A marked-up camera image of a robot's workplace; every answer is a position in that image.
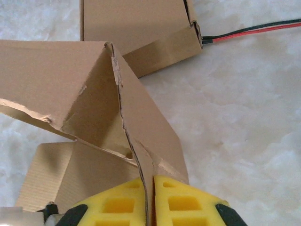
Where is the red black wire pair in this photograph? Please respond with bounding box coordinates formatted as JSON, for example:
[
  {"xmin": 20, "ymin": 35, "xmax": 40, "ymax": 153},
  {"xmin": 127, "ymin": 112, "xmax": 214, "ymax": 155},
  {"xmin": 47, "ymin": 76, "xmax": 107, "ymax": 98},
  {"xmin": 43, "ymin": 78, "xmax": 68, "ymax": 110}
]
[{"xmin": 201, "ymin": 20, "xmax": 301, "ymax": 45}]

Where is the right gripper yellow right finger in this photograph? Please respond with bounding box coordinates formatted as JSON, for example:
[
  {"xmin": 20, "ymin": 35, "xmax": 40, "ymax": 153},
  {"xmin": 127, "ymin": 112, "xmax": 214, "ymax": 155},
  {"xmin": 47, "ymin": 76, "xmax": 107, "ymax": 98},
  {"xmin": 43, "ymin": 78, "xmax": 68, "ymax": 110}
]
[{"xmin": 152, "ymin": 174, "xmax": 245, "ymax": 226}]

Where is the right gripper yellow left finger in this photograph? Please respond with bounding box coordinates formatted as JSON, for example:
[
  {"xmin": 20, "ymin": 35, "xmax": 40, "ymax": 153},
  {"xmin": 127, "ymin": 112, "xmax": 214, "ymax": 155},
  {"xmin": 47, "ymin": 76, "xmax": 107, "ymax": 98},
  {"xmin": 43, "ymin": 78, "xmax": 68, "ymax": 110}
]
[{"xmin": 55, "ymin": 178, "xmax": 148, "ymax": 226}]

